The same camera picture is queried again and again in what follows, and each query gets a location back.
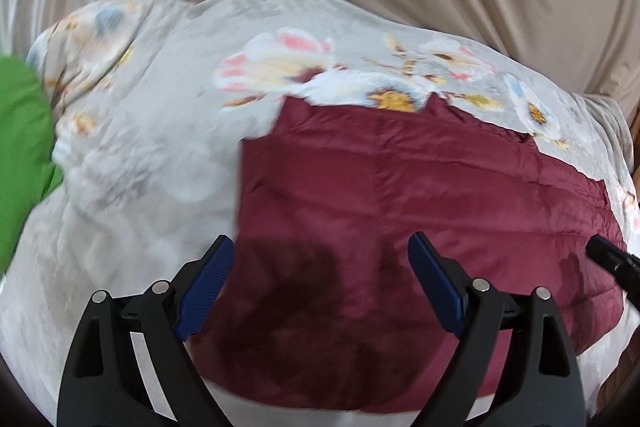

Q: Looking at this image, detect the green garment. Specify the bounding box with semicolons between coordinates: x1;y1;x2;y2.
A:
0;54;65;275

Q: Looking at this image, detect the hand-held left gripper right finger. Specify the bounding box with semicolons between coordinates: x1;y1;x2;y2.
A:
407;231;586;427

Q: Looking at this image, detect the white floral fleece blanket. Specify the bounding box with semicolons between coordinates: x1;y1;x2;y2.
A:
0;0;640;427

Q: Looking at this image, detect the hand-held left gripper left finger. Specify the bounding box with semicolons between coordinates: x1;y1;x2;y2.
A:
57;234;236;427

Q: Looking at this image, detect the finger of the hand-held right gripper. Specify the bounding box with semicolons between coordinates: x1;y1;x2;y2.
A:
585;234;640;293

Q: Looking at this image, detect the maroon puffer jacket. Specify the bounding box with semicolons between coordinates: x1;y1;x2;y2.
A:
187;92;628;414

